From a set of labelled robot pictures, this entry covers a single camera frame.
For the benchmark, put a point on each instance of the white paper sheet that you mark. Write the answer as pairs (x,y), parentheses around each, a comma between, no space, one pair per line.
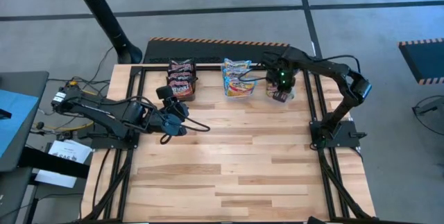
(66,154)

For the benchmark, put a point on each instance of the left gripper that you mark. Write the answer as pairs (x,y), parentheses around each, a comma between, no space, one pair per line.
(175,114)

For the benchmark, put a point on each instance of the yellow power plug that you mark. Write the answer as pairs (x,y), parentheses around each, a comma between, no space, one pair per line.
(72,83)

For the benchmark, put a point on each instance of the clear plastic bin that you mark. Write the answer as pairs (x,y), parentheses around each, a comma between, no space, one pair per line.
(293,94)
(222,88)

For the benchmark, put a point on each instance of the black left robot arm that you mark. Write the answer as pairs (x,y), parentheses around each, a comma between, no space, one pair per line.
(104,111)

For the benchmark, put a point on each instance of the black hazard-striped floor mat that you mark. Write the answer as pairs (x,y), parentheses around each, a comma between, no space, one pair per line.
(423,61)
(208,52)

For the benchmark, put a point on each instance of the blue desk mat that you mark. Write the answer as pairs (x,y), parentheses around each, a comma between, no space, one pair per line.
(17,120)

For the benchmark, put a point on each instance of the grey desk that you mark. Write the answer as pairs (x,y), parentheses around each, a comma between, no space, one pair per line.
(34,82)

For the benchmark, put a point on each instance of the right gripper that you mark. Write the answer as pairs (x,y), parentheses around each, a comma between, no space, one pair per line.
(281,69)

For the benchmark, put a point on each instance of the black stand column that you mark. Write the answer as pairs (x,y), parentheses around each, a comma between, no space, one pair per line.
(97,5)

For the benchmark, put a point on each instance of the black desk beam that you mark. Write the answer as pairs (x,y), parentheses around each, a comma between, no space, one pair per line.
(52,163)

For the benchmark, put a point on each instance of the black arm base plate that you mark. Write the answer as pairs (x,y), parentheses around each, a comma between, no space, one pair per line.
(104,142)
(347,139)

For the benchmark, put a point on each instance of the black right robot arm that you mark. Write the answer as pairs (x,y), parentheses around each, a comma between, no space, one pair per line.
(333,69)

